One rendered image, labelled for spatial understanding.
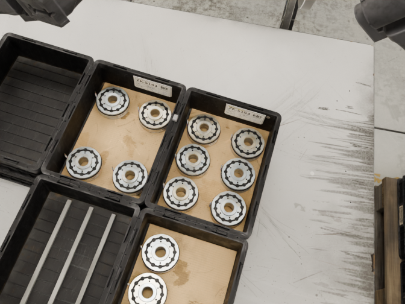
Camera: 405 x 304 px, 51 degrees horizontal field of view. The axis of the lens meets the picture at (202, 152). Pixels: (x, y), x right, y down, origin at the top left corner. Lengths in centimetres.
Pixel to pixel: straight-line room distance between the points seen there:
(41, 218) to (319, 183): 89
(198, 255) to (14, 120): 70
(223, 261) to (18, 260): 56
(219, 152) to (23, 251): 63
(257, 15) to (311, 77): 115
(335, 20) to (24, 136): 207
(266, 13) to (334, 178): 151
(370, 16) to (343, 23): 219
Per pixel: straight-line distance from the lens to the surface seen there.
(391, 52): 290
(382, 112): 263
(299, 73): 170
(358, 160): 160
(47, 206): 132
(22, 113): 146
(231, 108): 133
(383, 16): 72
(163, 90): 136
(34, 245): 130
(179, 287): 122
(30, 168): 126
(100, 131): 138
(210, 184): 129
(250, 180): 128
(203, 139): 132
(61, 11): 94
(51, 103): 146
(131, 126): 137
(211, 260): 124
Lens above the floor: 204
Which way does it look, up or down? 66 degrees down
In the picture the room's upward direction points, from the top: 10 degrees clockwise
